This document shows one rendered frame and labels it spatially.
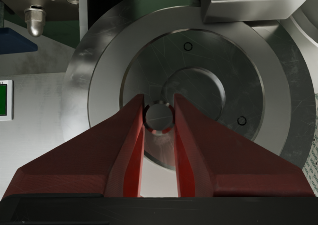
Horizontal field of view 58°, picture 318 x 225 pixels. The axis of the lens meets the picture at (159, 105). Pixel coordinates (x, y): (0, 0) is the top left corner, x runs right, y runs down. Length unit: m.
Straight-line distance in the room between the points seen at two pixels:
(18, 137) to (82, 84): 0.38
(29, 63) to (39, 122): 2.83
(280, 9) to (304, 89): 0.05
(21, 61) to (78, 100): 3.12
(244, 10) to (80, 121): 0.11
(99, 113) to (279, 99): 0.10
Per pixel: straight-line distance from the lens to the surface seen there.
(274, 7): 0.17
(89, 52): 0.18
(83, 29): 0.19
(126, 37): 0.17
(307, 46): 0.20
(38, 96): 0.54
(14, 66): 3.22
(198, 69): 0.15
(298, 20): 0.20
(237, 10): 0.16
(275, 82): 0.18
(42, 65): 3.49
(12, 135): 0.55
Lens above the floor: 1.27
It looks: 7 degrees down
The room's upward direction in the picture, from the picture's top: 177 degrees clockwise
